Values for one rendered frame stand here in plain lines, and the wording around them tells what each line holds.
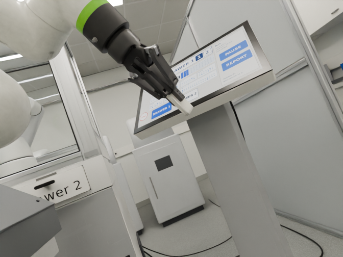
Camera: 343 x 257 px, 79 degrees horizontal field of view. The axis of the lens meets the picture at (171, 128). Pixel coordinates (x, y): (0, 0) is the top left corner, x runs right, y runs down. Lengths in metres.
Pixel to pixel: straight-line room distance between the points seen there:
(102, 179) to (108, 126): 3.30
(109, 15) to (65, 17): 0.09
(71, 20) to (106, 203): 0.73
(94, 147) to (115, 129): 3.24
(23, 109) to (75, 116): 0.66
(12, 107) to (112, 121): 3.93
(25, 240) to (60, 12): 0.47
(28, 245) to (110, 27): 0.48
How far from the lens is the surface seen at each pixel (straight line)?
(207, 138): 0.79
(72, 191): 0.99
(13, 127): 0.37
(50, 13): 0.54
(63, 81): 1.09
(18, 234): 0.54
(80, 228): 1.03
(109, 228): 1.02
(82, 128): 1.01
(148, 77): 0.51
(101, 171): 0.99
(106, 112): 4.31
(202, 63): 0.82
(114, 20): 0.50
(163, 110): 0.77
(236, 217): 0.86
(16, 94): 0.38
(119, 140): 4.20
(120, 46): 0.49
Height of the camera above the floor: 0.86
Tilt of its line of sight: 5 degrees up
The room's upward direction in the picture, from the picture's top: 21 degrees counter-clockwise
